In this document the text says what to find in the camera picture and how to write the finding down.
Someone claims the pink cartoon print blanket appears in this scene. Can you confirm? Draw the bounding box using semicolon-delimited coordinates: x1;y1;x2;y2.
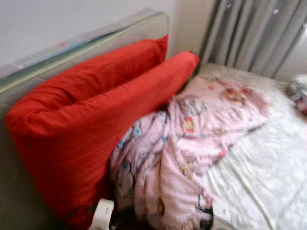
108;74;273;230

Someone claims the red white blue bolster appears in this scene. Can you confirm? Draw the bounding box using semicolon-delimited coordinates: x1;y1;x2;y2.
292;90;307;114

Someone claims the beige floral bedsheet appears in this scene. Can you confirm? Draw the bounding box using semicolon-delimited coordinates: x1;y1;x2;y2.
194;62;307;230

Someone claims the grey pleated curtain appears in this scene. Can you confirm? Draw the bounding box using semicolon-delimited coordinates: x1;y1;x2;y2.
198;0;307;80

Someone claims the red folded mattress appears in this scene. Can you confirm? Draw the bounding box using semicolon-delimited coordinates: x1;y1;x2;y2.
5;34;200;228

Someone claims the white foam mattress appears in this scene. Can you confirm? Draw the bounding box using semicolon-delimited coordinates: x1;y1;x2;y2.
0;10;171;230

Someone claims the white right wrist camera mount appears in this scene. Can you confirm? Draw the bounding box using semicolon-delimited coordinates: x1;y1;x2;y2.
211;199;232;226

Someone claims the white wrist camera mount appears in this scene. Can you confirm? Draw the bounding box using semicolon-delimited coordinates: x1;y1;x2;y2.
211;199;232;226
89;199;116;230

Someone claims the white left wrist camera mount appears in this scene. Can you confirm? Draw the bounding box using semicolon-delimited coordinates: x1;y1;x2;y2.
89;199;116;230

